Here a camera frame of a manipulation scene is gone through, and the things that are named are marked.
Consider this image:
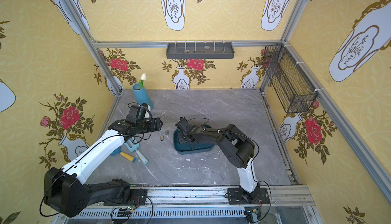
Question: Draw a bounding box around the teal plastic storage box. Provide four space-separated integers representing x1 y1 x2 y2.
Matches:
174 122 215 155

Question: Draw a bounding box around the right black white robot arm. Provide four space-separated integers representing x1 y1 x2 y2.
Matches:
174 117 258 193

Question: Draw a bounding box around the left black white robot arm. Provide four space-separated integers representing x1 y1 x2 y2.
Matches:
40 104 163 217

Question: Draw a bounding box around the light blue toy fork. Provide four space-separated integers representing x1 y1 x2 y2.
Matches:
125 137 149 165

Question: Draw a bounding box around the teal blue vase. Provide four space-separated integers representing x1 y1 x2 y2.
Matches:
132 83 153 110

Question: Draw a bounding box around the white tulip flower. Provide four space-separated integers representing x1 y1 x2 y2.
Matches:
139 73 147 90

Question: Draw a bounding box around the yellow handled toy tool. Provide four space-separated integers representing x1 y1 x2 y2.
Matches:
110 148 135 163

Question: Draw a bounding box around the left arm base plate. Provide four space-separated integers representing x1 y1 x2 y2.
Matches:
123 188 148 207

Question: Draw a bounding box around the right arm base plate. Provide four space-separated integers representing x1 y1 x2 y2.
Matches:
224 187 271 205

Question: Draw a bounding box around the grey wall shelf tray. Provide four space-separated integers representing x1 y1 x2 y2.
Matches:
166 41 235 60

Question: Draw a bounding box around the black wire mesh basket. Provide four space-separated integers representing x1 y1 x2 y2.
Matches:
263 44 318 114

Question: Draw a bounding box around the aluminium front rail frame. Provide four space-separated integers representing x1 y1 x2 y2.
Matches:
60 185 323 224

